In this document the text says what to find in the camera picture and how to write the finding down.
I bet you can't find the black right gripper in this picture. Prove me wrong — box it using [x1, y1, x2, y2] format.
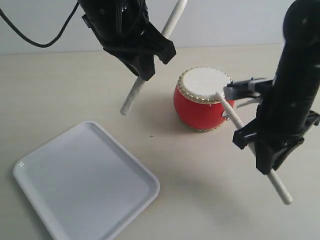
[232, 95, 320, 175]

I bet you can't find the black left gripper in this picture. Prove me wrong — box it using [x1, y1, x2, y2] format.
[78, 0, 177, 81]

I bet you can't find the white drumstick one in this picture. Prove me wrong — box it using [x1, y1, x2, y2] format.
[214, 91, 293, 206]
[119, 0, 189, 117]

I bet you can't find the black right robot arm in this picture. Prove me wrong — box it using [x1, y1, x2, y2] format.
[232, 0, 320, 175]

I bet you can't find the red small drum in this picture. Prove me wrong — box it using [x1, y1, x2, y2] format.
[173, 66, 232, 132]

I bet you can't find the white plastic tray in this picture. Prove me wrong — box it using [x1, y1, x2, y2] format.
[13, 121, 160, 240]

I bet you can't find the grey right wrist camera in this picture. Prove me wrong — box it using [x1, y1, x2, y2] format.
[223, 77, 274, 109]

